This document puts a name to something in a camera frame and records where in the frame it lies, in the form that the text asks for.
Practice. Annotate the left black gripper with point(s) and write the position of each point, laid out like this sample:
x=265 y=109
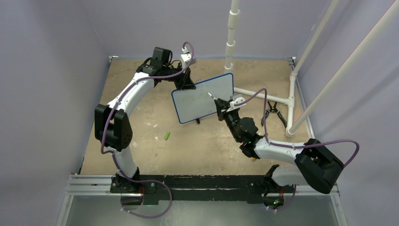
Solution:
x=185 y=82

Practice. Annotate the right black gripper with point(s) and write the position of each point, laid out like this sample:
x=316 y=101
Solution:
x=222 y=104

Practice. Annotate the blue framed whiteboard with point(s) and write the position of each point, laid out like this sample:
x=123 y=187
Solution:
x=192 y=104

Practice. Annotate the green marker cap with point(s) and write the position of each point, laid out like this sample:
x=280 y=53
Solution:
x=167 y=135

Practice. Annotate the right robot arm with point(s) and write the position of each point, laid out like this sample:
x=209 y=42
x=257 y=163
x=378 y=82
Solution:
x=311 y=163

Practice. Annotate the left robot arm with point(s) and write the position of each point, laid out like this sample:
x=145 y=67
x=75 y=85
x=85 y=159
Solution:
x=112 y=125

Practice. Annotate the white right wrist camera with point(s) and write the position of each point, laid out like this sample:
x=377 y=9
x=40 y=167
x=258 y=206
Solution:
x=236 y=102

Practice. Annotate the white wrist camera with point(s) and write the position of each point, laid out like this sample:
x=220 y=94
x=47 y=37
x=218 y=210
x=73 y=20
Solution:
x=187 y=58
x=236 y=102

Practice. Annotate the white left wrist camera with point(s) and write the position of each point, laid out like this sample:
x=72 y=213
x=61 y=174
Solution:
x=187 y=58

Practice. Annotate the black handled pliers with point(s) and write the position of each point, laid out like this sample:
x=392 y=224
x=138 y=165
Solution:
x=273 y=109

